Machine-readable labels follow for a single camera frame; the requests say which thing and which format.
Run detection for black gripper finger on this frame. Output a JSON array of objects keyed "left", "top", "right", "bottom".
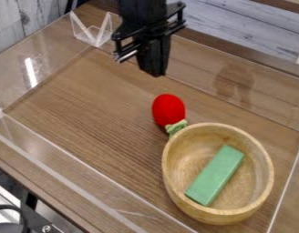
[
  {"left": 155, "top": 36, "right": 170, "bottom": 76},
  {"left": 136, "top": 40, "right": 156, "bottom": 76}
]

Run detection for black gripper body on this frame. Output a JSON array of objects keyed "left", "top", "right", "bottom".
[{"left": 111, "top": 1, "right": 186, "bottom": 63}]

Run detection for red plush strawberry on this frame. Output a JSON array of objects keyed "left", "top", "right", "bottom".
[{"left": 152, "top": 94, "right": 189, "bottom": 137}]

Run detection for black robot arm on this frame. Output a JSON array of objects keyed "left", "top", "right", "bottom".
[{"left": 111, "top": 0, "right": 186, "bottom": 77}]

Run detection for wooden oval bowl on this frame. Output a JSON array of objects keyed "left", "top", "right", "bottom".
[{"left": 162, "top": 123, "right": 275, "bottom": 225}]

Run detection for green rectangular block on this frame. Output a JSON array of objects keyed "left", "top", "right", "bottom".
[{"left": 185, "top": 145, "right": 245, "bottom": 207}]

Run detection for clear acrylic corner bracket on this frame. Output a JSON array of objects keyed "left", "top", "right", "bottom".
[{"left": 69, "top": 12, "right": 120, "bottom": 47}]

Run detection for black cable lower left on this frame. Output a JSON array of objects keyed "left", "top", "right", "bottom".
[{"left": 0, "top": 204, "right": 35, "bottom": 233}]

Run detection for black metal table mount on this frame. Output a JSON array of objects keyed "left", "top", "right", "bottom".
[{"left": 20, "top": 192, "right": 63, "bottom": 233}]

